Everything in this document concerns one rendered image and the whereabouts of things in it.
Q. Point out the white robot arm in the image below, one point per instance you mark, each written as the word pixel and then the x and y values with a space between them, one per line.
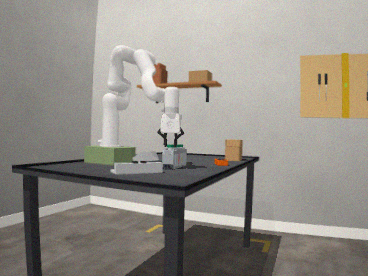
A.
pixel 116 82

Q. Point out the light grey panel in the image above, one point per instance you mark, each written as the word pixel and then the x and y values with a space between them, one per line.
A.
pixel 136 168

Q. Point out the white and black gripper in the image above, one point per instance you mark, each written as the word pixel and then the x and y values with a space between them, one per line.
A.
pixel 170 123

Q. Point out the small brown cardboard box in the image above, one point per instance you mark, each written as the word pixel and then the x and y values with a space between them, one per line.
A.
pixel 232 151

